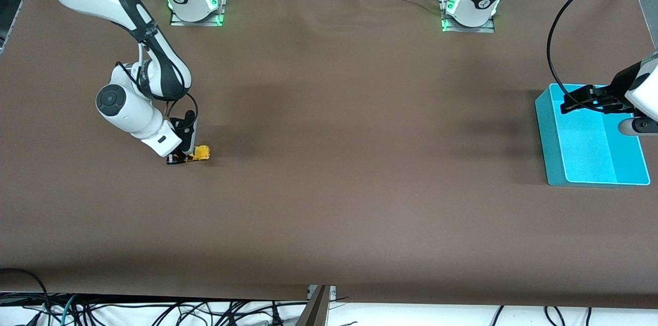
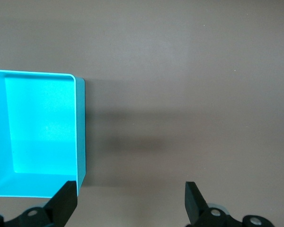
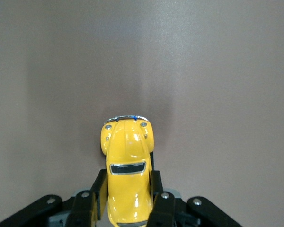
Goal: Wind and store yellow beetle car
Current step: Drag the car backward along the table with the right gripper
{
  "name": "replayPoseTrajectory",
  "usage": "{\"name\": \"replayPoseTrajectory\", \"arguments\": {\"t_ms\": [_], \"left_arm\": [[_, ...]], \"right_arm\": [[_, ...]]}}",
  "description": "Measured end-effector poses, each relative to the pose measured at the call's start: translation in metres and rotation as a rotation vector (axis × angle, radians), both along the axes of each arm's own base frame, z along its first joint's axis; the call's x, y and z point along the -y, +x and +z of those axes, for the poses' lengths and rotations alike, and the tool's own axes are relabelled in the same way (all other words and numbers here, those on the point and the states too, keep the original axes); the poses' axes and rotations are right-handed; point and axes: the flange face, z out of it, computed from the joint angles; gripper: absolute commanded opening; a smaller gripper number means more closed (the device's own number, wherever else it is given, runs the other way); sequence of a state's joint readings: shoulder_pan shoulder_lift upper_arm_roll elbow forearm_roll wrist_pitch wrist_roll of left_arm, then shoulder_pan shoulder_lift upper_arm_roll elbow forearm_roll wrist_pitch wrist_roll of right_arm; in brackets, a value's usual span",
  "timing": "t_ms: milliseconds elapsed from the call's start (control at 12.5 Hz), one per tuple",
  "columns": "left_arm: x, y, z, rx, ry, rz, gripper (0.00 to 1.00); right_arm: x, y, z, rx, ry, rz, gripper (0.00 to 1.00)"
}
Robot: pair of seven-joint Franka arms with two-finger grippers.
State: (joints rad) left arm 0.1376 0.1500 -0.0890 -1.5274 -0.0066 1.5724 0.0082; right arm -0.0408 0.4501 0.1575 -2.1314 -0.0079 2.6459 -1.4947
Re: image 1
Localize teal cable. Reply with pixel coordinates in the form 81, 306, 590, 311
61, 294, 79, 326

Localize brown table cover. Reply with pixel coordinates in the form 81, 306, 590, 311
0, 0, 658, 310

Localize dark metal profile beam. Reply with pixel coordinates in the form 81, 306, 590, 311
295, 285, 331, 326

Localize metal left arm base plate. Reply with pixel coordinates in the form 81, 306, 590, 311
441, 0, 497, 34

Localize turquoise plastic bin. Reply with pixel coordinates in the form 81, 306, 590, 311
535, 83, 651, 188

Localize yellow beetle toy car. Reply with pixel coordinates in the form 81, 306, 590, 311
184, 144, 212, 162

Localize small metal edge bracket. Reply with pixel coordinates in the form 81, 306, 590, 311
307, 285, 337, 302

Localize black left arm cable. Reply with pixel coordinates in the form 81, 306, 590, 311
546, 0, 658, 101

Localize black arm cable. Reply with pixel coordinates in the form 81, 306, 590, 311
546, 0, 658, 101
116, 41, 199, 123

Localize black looped cable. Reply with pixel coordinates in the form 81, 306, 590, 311
0, 268, 51, 316

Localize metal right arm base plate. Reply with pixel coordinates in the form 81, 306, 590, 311
170, 0, 227, 27

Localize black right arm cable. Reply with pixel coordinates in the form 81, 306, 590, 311
116, 41, 199, 123

